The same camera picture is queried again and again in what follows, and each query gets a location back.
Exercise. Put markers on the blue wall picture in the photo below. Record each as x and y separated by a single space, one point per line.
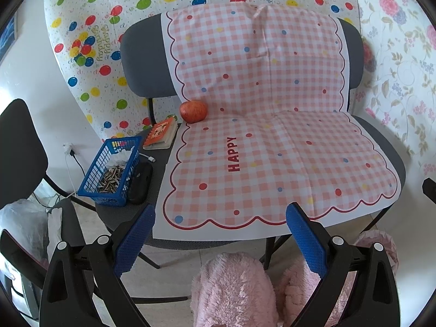
7 37

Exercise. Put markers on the pile of metal pieces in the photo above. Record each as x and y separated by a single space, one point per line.
110 179

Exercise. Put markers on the white wall socket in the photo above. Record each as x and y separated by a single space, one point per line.
70 149

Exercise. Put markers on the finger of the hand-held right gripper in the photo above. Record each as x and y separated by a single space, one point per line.
430 190

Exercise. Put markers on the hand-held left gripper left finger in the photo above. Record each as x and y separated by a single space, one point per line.
136 238

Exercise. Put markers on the orange booklet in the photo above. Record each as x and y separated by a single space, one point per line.
160 134

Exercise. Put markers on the blue plastic basket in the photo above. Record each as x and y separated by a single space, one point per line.
88 185

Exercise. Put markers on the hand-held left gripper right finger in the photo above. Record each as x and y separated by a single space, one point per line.
306 242

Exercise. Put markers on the black chair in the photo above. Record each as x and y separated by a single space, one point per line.
20 143

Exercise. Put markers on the black pouch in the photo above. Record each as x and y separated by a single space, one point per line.
139 184

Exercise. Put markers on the grey upholstered chair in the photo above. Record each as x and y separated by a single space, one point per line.
143 61

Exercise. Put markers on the white crumpled tissue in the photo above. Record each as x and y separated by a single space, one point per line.
120 156

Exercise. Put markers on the orange fruit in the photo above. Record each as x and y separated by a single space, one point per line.
193 111

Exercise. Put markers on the pink checked cloth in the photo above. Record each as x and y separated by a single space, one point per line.
272 150

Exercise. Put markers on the bin with pink liner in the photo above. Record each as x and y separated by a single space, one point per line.
378 245

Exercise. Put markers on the balloon print sheet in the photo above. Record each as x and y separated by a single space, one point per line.
102 24

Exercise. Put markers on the white plastic bag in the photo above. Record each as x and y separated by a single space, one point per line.
24 224

